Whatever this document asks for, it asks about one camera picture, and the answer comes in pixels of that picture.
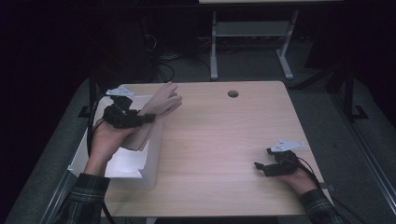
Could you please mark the aluminium floor rail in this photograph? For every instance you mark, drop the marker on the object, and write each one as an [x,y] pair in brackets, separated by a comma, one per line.
[56,199]
[367,155]

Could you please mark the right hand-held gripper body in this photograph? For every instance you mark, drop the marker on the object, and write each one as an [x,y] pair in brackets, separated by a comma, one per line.
[285,163]

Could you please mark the white box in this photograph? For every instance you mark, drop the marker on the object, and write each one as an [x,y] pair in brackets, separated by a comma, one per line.
[149,161]

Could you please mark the black metal stand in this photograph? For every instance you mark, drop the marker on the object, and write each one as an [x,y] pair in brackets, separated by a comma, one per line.
[350,93]
[92,90]

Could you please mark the person's right hand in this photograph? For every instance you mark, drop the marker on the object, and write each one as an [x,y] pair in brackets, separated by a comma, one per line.
[300,182]

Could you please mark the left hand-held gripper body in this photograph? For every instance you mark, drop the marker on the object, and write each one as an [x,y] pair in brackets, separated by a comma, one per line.
[120,116]

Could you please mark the person's left hand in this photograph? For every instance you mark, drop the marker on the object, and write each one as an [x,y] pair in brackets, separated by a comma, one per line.
[106,146]

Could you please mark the grey metal stand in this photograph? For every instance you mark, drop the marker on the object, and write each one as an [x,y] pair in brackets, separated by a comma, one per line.
[252,29]

